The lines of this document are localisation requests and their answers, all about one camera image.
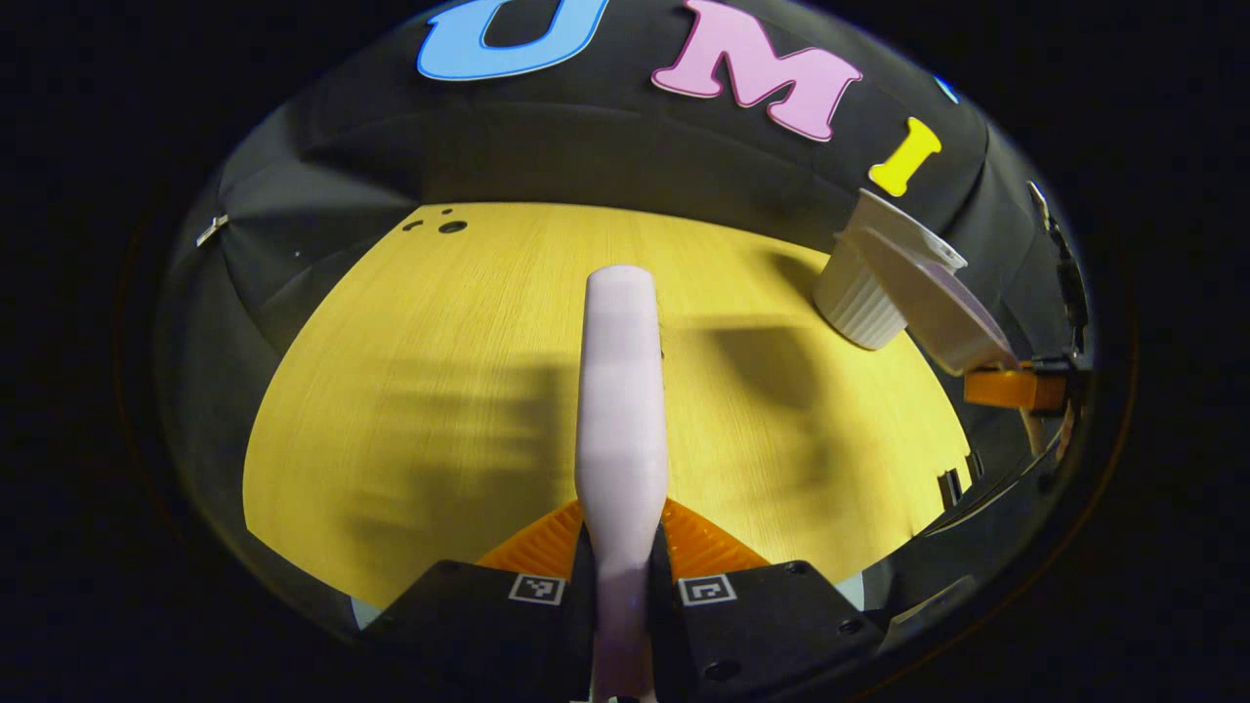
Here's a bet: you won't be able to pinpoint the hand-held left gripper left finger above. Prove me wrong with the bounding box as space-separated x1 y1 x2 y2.
361 500 597 703

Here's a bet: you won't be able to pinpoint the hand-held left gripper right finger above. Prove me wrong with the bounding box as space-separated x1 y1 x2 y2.
649 498 890 703

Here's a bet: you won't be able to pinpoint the pink dustpan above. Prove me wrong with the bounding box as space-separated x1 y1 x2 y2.
859 227 1019 377

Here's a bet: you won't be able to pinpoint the white ribbed garbage bin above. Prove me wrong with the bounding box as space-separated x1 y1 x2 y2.
812 188 968 351

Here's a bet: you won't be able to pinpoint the small pink broom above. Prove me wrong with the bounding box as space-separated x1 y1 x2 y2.
574 265 671 703

